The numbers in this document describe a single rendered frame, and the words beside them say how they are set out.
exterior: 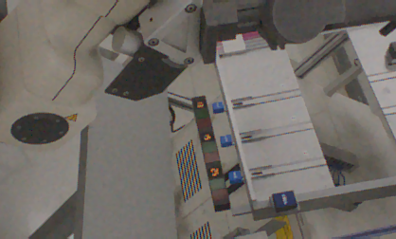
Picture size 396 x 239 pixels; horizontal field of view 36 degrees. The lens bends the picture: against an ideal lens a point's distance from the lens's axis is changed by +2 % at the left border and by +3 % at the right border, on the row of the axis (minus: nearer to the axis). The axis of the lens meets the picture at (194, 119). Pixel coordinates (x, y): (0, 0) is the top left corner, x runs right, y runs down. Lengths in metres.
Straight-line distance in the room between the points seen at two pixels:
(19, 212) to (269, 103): 0.86
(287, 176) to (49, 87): 0.66
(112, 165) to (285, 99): 0.51
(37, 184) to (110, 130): 0.65
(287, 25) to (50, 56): 0.43
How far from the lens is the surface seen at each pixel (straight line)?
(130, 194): 1.39
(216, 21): 0.79
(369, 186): 1.50
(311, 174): 1.51
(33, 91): 1.10
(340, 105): 2.33
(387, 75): 1.71
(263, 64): 1.71
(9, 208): 1.98
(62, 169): 2.14
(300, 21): 0.83
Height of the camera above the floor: 1.58
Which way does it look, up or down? 35 degrees down
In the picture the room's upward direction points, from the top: 47 degrees clockwise
